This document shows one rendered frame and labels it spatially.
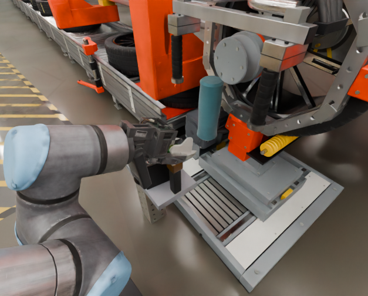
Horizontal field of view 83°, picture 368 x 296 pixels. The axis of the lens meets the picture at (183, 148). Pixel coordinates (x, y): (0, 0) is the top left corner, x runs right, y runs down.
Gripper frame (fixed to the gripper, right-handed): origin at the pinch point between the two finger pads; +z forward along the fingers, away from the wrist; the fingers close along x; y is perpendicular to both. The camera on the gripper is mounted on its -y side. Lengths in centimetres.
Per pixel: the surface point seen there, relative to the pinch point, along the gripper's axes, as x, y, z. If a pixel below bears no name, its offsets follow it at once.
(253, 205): -11, -33, 57
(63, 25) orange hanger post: 242, 7, 47
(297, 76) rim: -5.8, 27.6, 38.2
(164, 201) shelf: 3.8, -24.1, 5.1
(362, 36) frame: -20.1, 37.6, 20.2
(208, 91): 14.7, 12.9, 22.0
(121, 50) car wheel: 144, 7, 61
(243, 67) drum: -0.2, 23.9, 12.7
